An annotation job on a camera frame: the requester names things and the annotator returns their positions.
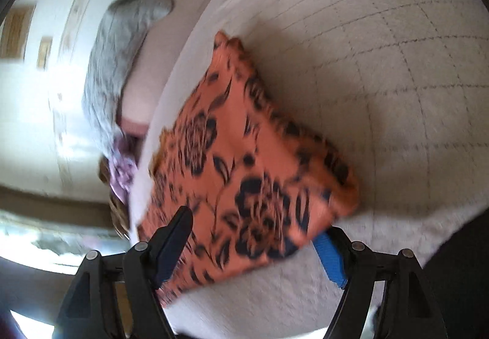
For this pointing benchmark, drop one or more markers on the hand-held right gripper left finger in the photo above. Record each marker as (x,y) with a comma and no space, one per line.
(172,247)

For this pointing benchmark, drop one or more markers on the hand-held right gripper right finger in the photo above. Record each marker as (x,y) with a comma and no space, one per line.
(330,262)

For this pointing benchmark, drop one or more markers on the orange black floral blouse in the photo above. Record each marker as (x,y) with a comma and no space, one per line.
(248,155)

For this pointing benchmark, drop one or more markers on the brown cloth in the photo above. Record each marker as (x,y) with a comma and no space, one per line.
(118,216)

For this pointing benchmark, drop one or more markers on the purple floral cloth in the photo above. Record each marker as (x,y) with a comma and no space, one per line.
(122,174)

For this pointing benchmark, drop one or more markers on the stained glass window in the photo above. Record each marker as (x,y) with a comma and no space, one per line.
(38,239)

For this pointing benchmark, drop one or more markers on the grey quilted pillow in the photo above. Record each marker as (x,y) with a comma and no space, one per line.
(110,75)

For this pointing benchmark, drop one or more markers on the pink bolster pillow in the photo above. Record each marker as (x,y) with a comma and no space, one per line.
(160,37)

